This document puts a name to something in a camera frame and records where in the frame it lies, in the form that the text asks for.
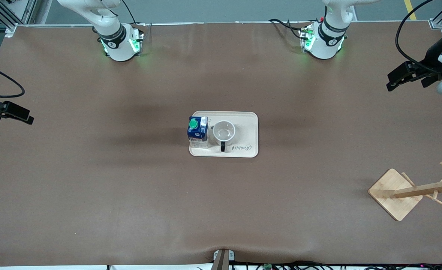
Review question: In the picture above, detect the blue milk carton green cap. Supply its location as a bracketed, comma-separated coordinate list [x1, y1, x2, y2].
[187, 116, 209, 149]

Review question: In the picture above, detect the white smiley cup black handle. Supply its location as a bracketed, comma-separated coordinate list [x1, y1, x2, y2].
[213, 120, 236, 153]

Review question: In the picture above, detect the wooden cup rack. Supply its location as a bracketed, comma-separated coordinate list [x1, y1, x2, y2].
[368, 161, 442, 222]

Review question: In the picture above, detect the brown table cover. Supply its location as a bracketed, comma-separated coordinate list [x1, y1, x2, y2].
[0, 21, 442, 267]

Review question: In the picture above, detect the beige plastic tray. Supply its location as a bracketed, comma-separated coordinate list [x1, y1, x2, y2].
[189, 111, 259, 158]

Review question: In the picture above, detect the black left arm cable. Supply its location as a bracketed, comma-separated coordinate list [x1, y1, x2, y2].
[395, 0, 442, 75]

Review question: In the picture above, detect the black left base cable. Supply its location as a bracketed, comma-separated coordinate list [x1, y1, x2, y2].
[268, 18, 308, 40]

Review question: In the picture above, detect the black base cable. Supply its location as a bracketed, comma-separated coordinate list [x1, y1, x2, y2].
[120, 0, 147, 27]
[268, 18, 308, 40]

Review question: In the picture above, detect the black right base cable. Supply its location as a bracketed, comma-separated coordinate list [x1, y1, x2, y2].
[120, 0, 147, 27]

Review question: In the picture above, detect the metal table edge bracket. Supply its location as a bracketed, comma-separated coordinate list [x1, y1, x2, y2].
[213, 249, 235, 270]

